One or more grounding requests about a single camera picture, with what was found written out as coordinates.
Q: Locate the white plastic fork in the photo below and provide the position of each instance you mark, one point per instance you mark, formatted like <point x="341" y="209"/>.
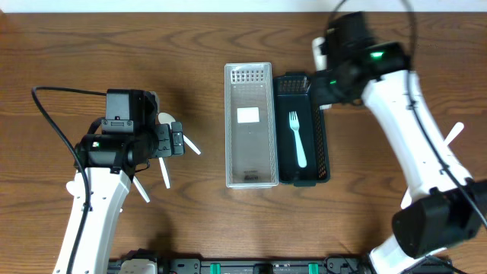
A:
<point x="407" y="199"/>
<point x="295" y="126"/>

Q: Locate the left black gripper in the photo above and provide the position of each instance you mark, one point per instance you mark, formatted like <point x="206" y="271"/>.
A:
<point x="176" y="138"/>

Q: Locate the black plastic mesh basket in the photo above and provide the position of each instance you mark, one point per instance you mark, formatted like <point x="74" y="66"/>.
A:
<point x="300" y="132"/>

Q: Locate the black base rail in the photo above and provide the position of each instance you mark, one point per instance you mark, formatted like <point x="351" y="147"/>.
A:
<point x="144" y="261"/>

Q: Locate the white plastic spoon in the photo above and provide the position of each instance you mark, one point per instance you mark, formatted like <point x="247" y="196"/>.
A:
<point x="454" y="132"/>
<point x="164" y="172"/>
<point x="72" y="188"/>
<point x="166" y="118"/>
<point x="140" y="189"/>

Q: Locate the clear plastic mesh basket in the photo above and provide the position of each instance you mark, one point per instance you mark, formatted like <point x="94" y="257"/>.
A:
<point x="250" y="148"/>

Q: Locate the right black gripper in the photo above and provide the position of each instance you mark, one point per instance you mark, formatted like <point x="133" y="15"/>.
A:
<point x="319" y="89"/>

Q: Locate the white label sticker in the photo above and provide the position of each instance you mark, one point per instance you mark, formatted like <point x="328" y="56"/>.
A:
<point x="248" y="115"/>

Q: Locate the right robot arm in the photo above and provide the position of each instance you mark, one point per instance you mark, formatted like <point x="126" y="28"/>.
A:
<point x="443" y="205"/>

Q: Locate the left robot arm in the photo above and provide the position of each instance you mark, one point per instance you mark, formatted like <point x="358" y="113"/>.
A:
<point x="128" y="135"/>

